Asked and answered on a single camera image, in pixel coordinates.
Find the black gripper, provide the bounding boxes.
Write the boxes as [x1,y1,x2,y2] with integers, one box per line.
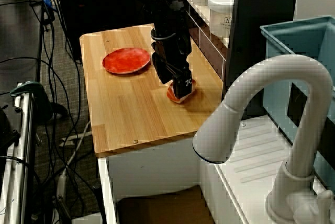
[151,29,196,99]

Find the toy salmon nigiri sushi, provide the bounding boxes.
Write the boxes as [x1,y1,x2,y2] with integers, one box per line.
[166,80,197,104]

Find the red round plate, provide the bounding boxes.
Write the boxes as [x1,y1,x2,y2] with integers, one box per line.
[102,47,152,75]

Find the dark tiled backsplash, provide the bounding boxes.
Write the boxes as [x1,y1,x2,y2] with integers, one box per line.
[183,0,228,83]

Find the white toy kitchen cabinet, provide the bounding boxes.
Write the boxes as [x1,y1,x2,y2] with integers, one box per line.
[96,135,210,224]

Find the black vertical panel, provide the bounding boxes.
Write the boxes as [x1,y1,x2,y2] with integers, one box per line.
[226,0,300,120]

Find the white toy sink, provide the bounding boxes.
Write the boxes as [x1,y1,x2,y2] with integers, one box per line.
[198,118,335,224]

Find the pale plastic kitchen faucet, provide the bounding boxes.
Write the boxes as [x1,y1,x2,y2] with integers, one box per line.
[192,53,335,222]

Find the teal plastic bin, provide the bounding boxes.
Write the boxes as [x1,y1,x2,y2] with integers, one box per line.
[260,16,335,191]

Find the green clamp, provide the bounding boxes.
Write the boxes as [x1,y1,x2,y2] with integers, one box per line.
[9,81,53,123]

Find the long looping black cable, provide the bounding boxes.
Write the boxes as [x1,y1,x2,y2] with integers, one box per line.
[0,55,82,143]

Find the white cable with plug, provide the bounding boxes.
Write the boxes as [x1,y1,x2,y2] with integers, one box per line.
[55,121,93,201]

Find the aluminium frame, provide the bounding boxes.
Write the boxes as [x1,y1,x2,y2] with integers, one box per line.
[0,85,37,224]

